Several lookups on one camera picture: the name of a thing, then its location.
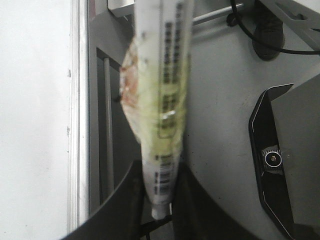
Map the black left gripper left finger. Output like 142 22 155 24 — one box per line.
64 160 145 240

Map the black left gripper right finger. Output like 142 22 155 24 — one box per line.
172 162 253 240

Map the white taped whiteboard marker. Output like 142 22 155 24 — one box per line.
119 0 195 220

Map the black grey robot base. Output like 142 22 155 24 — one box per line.
248 76 320 240

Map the silver metal rod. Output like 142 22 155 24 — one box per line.
192 5 233 26

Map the black shoe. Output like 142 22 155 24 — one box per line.
252 0 285 61

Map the white whiteboard with aluminium frame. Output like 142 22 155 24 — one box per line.
0 0 89 240

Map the black cable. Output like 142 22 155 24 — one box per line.
226 0 320 54

